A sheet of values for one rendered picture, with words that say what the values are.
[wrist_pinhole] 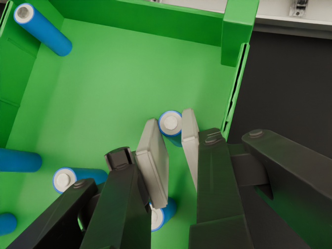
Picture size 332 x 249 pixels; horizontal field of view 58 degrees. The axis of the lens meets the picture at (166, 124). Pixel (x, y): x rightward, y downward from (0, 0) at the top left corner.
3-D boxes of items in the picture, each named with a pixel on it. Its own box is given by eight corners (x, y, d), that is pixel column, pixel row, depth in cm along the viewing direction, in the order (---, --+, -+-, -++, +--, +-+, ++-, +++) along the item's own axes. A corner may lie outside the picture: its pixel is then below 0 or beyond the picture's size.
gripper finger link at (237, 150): (202, 165, 12) (278, 145, 11) (196, 131, 17) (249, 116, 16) (212, 199, 12) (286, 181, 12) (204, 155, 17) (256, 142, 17)
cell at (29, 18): (69, 58, 29) (28, 24, 23) (52, 54, 29) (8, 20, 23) (74, 40, 29) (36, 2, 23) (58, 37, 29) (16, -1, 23)
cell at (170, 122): (188, 149, 26) (180, 139, 19) (168, 144, 26) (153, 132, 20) (194, 129, 26) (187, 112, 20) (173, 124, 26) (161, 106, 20)
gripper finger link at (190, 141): (180, 141, 13) (196, 136, 13) (181, 109, 20) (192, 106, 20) (198, 199, 14) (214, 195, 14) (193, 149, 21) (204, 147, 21)
